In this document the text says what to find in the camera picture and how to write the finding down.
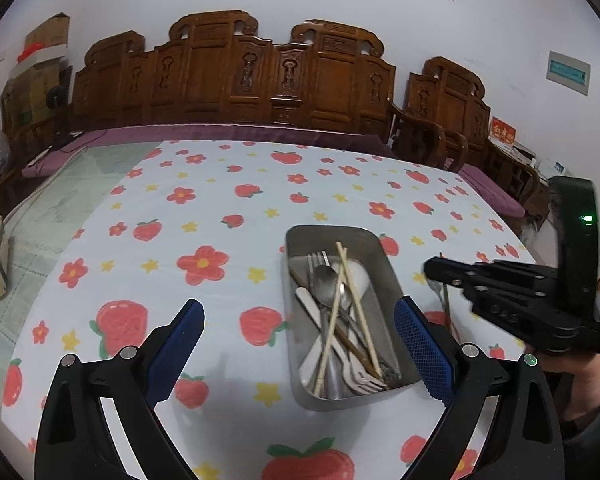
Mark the metal utensil box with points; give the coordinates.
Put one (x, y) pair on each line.
(300, 355)

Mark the wall panel box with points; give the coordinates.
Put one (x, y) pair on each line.
(569, 72)

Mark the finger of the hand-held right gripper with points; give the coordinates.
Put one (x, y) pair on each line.
(505, 292)
(455, 269)

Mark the slim metal utensil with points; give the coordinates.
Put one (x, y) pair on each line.
(447, 305)

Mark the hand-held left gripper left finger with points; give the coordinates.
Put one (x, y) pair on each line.
(180, 340)

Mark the carved wooden sofa bench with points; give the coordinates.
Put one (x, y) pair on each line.
(230, 75)

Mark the large cardboard box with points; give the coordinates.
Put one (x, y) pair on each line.
(30, 92)

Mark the white plastic fork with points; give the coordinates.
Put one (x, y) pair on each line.
(307, 302)

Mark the person's right hand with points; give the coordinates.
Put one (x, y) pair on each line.
(585, 380)

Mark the red card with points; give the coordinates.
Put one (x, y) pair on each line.
(501, 129)

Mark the person's right forearm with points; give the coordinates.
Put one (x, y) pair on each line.
(595, 445)

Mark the metal fork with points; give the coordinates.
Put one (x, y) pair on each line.
(317, 260)

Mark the dark brown chopstick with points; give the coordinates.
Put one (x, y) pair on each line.
(300, 282)

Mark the long purple bench cushion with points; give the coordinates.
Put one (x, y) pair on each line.
(205, 132)

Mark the carved wooden armchair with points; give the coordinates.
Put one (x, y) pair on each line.
(450, 105)

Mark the strawberry flower printed tablecloth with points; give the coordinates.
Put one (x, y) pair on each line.
(230, 200)

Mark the small cardboard box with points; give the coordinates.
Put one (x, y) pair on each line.
(47, 32)

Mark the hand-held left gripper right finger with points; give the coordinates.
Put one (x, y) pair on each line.
(420, 350)

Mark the purple armchair cushion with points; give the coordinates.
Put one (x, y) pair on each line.
(495, 195)

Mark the metal spoon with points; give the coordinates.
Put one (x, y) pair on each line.
(325, 285)

